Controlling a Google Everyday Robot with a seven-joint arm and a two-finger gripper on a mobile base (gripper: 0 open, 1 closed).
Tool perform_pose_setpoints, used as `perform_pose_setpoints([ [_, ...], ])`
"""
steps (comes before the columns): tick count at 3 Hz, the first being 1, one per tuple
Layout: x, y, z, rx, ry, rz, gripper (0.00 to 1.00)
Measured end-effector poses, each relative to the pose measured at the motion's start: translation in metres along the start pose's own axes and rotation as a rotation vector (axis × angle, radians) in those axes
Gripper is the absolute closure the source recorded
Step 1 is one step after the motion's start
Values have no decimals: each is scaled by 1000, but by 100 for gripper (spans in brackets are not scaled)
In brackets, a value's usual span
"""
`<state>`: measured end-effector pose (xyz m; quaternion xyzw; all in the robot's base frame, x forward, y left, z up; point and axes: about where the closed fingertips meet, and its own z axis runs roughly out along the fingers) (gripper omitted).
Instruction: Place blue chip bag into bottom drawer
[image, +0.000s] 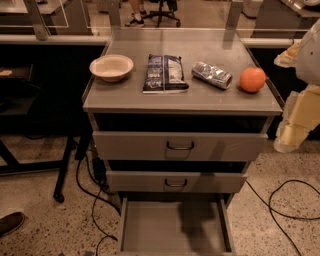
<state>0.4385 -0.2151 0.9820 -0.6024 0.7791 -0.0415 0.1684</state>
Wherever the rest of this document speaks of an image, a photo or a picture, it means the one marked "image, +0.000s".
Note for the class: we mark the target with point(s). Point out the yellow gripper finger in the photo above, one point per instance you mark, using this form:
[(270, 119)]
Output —
[(287, 59), (301, 115)]

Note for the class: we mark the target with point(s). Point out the blue chip bag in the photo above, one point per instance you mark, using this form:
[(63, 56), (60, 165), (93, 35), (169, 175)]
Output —
[(164, 75)]

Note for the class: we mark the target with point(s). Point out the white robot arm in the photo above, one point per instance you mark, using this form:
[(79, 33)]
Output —
[(308, 57)]

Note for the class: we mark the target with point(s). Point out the grey drawer cabinet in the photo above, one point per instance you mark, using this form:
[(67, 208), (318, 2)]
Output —
[(123, 106)]

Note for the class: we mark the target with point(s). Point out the bottom drawer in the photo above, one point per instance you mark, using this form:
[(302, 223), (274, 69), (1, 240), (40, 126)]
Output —
[(176, 227)]

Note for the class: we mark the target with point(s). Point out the drawer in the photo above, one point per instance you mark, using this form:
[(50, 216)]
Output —
[(176, 227), (175, 146), (186, 182)]

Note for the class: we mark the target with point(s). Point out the top drawer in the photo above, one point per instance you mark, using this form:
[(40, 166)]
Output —
[(175, 146)]

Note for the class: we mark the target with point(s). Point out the middle drawer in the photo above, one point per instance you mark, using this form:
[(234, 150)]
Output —
[(186, 182)]

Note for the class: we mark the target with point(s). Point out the orange fruit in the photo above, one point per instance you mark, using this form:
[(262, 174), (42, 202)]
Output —
[(252, 79)]

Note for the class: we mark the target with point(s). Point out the black office chair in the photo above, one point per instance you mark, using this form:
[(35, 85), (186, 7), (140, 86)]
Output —
[(167, 8)]

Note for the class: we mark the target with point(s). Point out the person's sneakers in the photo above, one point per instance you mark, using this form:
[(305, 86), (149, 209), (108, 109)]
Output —
[(137, 23)]

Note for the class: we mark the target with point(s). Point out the white bowl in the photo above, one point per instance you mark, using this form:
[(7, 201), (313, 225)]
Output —
[(111, 68)]

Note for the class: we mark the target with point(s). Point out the black power adapter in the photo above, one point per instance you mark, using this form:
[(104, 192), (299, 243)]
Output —
[(99, 170)]

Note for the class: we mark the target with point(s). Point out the dark shoe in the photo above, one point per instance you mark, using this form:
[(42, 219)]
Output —
[(11, 222)]

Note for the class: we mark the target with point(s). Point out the black table frame left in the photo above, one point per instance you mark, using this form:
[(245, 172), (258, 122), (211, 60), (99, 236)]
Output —
[(39, 102)]

